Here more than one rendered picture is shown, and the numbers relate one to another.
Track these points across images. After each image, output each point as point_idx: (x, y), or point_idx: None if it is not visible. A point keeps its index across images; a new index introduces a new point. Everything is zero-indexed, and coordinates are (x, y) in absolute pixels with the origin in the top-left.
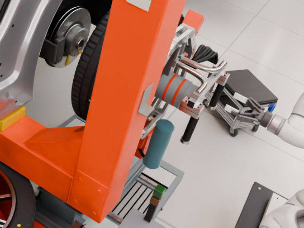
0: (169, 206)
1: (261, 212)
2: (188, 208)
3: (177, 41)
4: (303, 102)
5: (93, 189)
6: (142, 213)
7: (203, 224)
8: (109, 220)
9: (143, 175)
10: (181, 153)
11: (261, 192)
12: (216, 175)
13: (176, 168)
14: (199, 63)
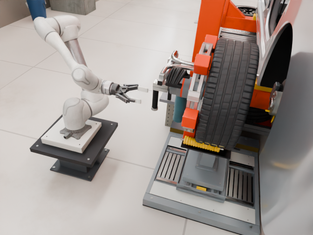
0: (148, 179)
1: (92, 141)
2: (133, 182)
3: (202, 44)
4: (92, 72)
5: None
6: (172, 101)
7: (122, 174)
8: (184, 148)
9: (174, 186)
10: None
11: (87, 155)
12: (107, 224)
13: (150, 200)
14: (181, 65)
